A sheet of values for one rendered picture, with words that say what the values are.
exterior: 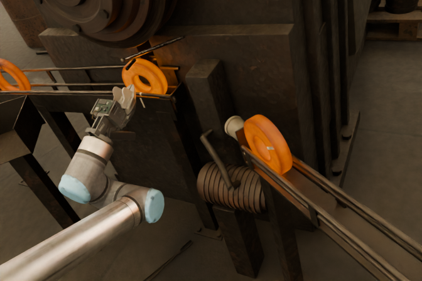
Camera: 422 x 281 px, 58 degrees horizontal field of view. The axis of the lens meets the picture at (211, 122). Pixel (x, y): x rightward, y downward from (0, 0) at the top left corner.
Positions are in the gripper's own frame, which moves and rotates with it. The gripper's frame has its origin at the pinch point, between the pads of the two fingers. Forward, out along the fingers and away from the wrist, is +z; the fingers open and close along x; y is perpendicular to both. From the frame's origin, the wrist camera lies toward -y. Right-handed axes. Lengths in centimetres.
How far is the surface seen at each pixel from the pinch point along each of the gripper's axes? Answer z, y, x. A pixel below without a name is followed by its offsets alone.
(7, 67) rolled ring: 5, 0, 66
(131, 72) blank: 5.5, 1.4, 2.3
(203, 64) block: 9.0, 2.5, -23.1
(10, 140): -21, -9, 53
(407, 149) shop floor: 39, -91, -77
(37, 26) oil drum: 124, -97, 243
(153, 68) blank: 7.2, 1.7, -5.8
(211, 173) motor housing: -15.7, -17.9, -26.9
